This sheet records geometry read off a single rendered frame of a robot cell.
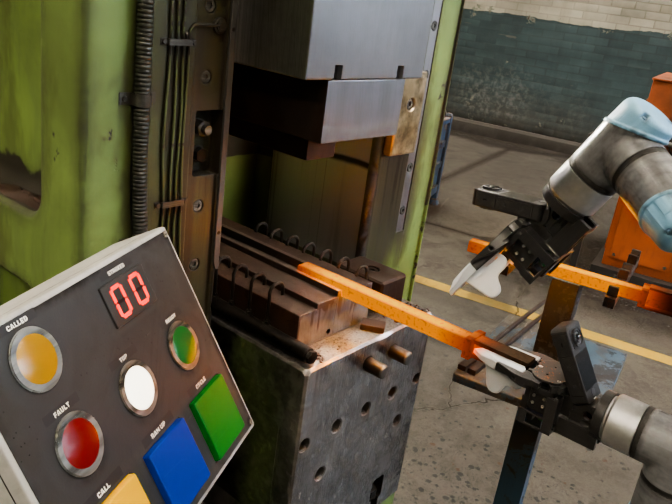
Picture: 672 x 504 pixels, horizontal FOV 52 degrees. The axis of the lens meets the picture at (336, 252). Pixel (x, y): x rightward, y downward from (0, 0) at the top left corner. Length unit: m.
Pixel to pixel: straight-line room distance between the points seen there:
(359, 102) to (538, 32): 7.66
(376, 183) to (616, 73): 7.21
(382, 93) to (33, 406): 0.74
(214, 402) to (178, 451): 0.09
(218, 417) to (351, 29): 0.58
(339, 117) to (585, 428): 0.58
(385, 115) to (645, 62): 7.44
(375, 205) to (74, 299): 0.89
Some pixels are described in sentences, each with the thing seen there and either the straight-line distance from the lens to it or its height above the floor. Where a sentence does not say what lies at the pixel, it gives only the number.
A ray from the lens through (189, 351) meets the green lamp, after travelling 0.82.
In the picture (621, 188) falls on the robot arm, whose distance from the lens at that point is 0.91.
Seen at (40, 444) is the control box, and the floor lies 1.11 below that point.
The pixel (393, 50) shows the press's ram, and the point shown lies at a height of 1.41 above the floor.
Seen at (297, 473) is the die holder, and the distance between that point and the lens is 1.26.
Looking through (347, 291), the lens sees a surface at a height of 1.00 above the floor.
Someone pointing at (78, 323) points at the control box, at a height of 1.17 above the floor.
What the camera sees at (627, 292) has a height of 1.03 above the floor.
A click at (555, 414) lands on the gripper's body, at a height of 0.97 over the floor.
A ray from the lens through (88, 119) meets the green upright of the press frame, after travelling 0.97.
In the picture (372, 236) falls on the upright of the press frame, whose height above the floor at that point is 1.00.
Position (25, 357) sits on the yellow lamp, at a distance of 0.65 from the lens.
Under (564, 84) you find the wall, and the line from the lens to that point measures 8.67.
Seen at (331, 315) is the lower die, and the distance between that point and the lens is 1.23.
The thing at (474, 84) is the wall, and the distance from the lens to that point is 8.95.
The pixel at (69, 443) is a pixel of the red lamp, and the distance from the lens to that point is 0.66.
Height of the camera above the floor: 1.49
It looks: 21 degrees down
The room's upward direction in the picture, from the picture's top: 8 degrees clockwise
